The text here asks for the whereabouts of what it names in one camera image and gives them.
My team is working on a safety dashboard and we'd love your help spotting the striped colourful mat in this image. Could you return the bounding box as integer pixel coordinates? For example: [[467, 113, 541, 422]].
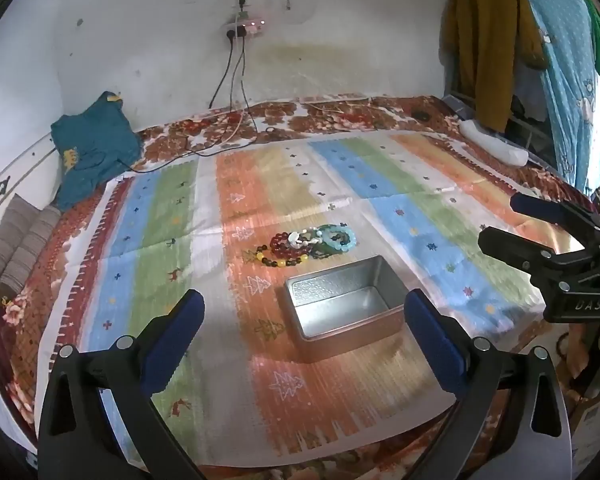
[[35, 132, 586, 466]]

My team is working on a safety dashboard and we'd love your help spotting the yellow and brown bead bracelet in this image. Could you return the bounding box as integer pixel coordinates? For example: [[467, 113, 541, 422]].
[[242, 244, 314, 271]]

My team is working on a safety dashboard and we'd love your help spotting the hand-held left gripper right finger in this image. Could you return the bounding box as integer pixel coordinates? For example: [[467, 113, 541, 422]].
[[403, 288, 573, 480]]

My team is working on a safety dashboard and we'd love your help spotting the dark green bead bracelet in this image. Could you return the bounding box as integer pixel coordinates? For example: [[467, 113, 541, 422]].
[[306, 224, 347, 262]]

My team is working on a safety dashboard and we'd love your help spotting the wall power strip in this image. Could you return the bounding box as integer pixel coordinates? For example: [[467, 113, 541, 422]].
[[223, 16, 268, 39]]

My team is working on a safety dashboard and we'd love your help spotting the teal garment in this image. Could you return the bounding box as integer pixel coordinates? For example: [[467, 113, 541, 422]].
[[50, 91, 144, 212]]

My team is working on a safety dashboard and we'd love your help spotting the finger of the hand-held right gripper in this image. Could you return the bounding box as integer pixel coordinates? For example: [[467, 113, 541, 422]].
[[477, 226, 583, 288], [509, 192, 600, 233]]

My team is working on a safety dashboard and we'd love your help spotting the white power strip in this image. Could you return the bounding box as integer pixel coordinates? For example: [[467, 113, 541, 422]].
[[458, 118, 532, 168]]

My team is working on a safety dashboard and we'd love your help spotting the blue printed hanging cloth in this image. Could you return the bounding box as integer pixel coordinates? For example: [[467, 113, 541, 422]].
[[504, 0, 600, 197]]

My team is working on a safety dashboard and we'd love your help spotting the cardboard box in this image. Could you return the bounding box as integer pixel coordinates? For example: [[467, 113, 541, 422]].
[[569, 389, 600, 480]]

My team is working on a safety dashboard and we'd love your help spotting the white bead bracelet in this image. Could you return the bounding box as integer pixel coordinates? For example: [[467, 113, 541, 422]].
[[284, 229, 322, 257]]

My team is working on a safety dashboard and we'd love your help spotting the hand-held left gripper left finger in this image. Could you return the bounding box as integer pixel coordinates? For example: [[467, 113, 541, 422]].
[[37, 288, 206, 480]]

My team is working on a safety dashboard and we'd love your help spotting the rectangular metal tin box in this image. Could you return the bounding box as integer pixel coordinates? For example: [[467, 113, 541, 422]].
[[278, 255, 410, 364]]

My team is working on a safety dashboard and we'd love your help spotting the mustard hanging garment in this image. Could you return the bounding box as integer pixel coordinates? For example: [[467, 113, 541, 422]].
[[439, 0, 549, 134]]

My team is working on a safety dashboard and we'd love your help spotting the light blue bead bracelet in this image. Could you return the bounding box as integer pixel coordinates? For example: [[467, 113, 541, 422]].
[[324, 226, 359, 254]]

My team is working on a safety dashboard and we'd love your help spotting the red bead bracelet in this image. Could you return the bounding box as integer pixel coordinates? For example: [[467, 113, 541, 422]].
[[268, 232, 302, 257]]

